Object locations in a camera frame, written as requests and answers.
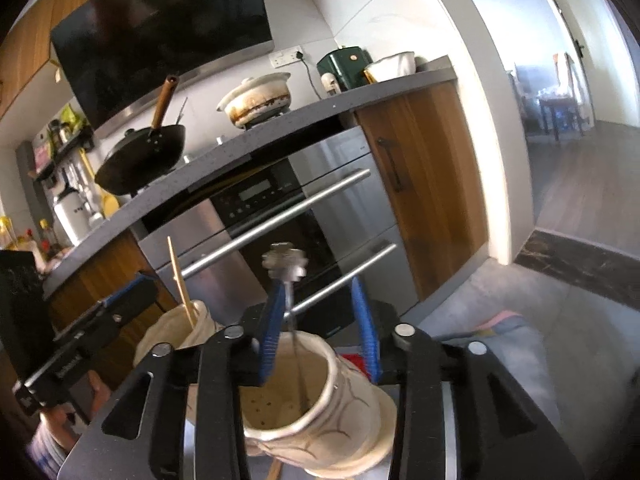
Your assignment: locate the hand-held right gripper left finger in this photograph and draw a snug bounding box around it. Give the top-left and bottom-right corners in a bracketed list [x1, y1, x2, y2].
[57, 285, 286, 480]

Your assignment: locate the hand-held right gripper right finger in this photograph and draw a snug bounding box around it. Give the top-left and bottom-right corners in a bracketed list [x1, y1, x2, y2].
[351, 277, 586, 480]

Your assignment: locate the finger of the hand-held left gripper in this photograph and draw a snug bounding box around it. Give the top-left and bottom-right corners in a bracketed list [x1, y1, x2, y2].
[52, 272, 161, 346]

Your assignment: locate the cream floral ceramic utensil holder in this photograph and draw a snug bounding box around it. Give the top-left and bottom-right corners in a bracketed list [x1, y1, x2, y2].
[132, 300, 398, 478]

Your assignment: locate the metal fork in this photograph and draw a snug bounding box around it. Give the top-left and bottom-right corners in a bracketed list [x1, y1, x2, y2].
[262, 242, 313, 411]

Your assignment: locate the person's left hand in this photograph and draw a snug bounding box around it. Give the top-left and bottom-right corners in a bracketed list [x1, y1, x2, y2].
[27, 367, 113, 466]

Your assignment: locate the wooden base cabinet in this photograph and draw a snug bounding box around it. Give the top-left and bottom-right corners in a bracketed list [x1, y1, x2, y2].
[47, 232, 176, 386]

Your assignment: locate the yellow spatula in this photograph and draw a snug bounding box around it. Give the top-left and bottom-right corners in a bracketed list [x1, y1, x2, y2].
[80, 150, 121, 218]

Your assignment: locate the white kettle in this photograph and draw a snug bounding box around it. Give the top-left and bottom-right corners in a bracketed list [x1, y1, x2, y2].
[52, 187, 96, 246]

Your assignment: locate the yellow oil bottle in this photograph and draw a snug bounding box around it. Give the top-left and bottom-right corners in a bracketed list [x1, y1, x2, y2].
[0, 215, 21, 253]

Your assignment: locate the stainless built-in oven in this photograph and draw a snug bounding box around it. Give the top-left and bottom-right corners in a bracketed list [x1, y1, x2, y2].
[137, 125, 421, 341]

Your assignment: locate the white clay pot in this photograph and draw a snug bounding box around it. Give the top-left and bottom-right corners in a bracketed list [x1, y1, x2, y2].
[216, 72, 292, 128]

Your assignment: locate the black range hood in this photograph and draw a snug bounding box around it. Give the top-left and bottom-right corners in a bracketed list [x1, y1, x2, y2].
[50, 0, 276, 138]

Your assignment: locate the green kitchen appliance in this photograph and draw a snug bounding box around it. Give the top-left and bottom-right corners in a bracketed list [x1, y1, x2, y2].
[316, 46, 373, 93]

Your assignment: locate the white bowl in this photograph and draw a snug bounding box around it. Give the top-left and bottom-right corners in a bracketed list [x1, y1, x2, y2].
[364, 51, 417, 84]

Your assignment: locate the chair with draped cloth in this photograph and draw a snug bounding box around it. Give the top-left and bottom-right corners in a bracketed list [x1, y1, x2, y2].
[537, 52, 596, 141]

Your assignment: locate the white door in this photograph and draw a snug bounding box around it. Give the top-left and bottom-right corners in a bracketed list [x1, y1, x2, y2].
[537, 0, 590, 61]

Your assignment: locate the black wok with wooden handle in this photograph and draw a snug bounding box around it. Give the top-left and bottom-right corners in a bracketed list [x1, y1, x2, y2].
[94, 75, 188, 197]

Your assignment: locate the black wall spice shelf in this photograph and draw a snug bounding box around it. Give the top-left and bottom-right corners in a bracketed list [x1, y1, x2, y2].
[30, 125, 96, 183]

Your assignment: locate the wooden cabinet with black handle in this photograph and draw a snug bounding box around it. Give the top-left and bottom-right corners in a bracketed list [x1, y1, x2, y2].
[352, 80, 490, 303]

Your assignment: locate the black power cable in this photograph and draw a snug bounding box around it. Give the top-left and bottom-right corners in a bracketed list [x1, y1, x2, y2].
[296, 50, 323, 102]

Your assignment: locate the wooden wall cabinet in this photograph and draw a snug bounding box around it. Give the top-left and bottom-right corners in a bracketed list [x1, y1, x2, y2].
[0, 0, 156, 116]

